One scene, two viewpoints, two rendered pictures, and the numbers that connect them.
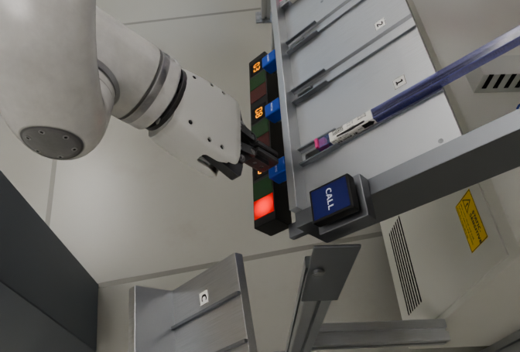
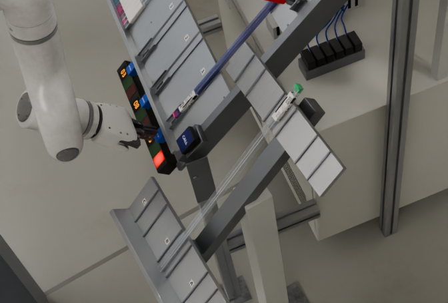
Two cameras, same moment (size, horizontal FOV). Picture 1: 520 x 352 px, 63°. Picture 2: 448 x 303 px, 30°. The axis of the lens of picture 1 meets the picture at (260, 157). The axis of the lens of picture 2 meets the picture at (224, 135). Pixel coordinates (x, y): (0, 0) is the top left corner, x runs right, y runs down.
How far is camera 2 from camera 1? 1.37 m
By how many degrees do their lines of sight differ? 5
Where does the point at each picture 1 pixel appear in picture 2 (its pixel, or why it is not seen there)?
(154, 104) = (93, 126)
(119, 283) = (62, 286)
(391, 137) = (206, 100)
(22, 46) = (61, 124)
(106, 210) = (20, 231)
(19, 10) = (58, 114)
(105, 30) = not seen: hidden behind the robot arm
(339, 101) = (179, 87)
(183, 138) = (109, 136)
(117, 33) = not seen: hidden behind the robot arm
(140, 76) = (84, 116)
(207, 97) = (111, 112)
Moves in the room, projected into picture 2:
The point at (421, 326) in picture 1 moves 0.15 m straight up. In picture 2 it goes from (299, 209) to (296, 180)
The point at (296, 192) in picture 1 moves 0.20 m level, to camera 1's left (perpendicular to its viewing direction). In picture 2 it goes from (172, 143) to (87, 173)
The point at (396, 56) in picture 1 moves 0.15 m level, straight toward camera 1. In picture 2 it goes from (198, 56) to (193, 110)
